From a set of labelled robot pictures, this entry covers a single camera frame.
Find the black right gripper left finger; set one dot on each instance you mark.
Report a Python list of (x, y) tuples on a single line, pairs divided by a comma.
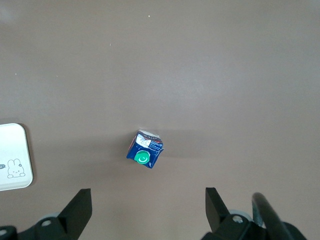
[(75, 215)]

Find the cream tray with rabbit print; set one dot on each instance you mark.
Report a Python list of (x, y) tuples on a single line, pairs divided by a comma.
[(13, 155)]

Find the blue milk carton green cap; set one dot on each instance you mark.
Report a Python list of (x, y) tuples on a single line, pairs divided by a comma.
[(145, 150)]

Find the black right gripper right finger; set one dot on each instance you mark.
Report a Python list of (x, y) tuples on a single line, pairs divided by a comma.
[(220, 217)]

